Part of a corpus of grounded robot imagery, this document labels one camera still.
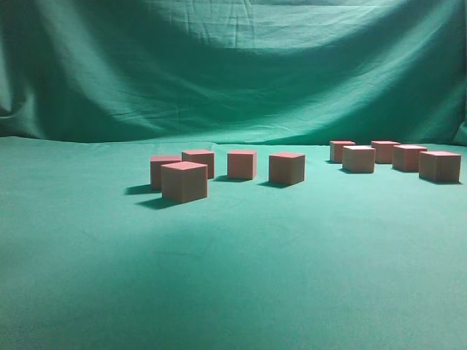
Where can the pink cube column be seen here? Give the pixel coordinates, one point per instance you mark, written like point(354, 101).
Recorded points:
point(336, 149)
point(406, 157)
point(242, 164)
point(184, 181)
point(287, 168)
point(358, 159)
point(384, 151)
point(440, 166)
point(156, 161)
point(201, 156)

